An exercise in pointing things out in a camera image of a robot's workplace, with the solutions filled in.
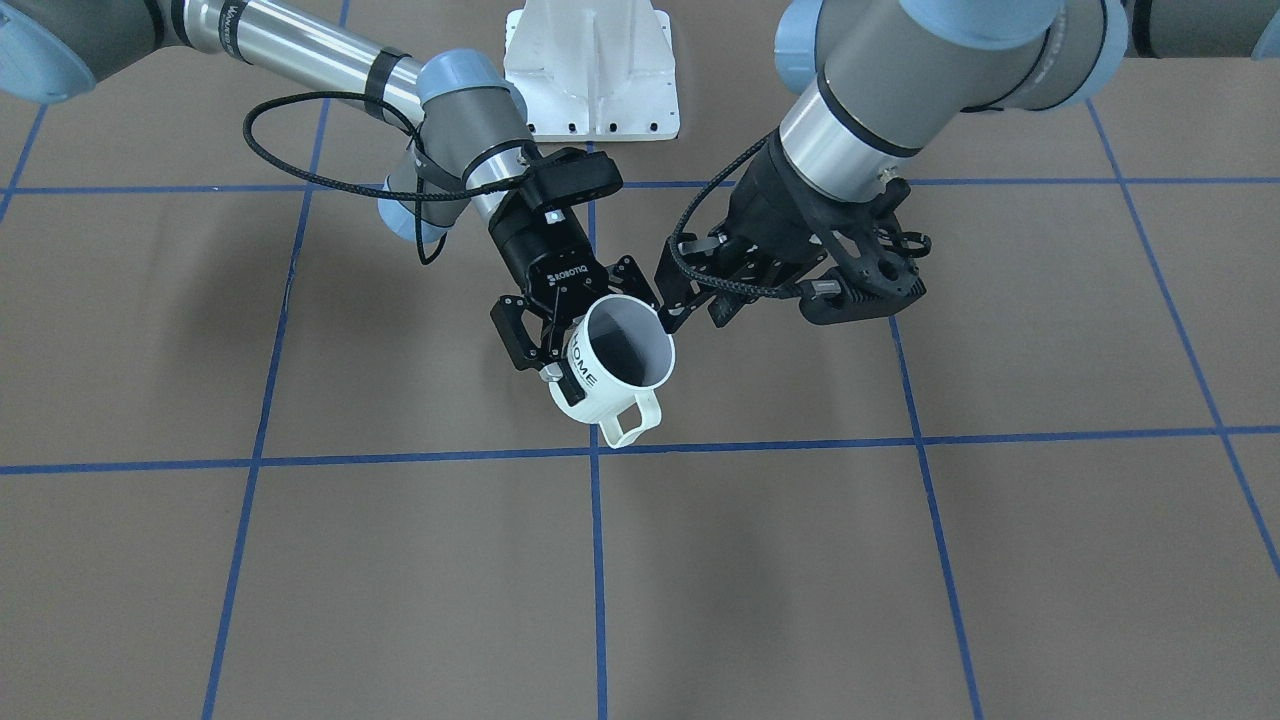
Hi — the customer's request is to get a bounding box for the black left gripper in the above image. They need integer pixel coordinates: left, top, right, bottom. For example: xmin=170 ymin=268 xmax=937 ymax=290
xmin=655 ymin=129 xmax=901 ymax=334

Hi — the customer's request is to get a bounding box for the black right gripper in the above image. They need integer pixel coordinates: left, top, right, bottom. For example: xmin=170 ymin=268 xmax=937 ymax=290
xmin=488 ymin=190 xmax=660 ymax=372

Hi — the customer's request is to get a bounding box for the white ribbed mug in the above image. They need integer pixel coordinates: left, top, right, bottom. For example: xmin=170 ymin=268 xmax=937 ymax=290
xmin=548 ymin=293 xmax=675 ymax=448

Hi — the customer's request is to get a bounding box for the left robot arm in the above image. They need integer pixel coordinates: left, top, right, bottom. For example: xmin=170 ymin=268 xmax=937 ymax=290
xmin=654 ymin=1 xmax=1277 ymax=333

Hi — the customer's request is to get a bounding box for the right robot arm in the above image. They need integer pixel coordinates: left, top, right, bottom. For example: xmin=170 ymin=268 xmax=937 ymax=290
xmin=3 ymin=1 xmax=675 ymax=379

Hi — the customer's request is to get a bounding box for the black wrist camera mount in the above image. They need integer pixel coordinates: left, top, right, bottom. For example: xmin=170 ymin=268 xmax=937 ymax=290
xmin=517 ymin=147 xmax=625 ymax=213

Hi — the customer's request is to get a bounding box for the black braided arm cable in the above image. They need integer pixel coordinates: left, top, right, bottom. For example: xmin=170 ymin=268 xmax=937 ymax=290
xmin=243 ymin=92 xmax=531 ymax=266

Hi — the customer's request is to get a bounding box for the white camera stand base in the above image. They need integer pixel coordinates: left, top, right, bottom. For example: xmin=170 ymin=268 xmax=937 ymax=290
xmin=503 ymin=1 xmax=681 ymax=143

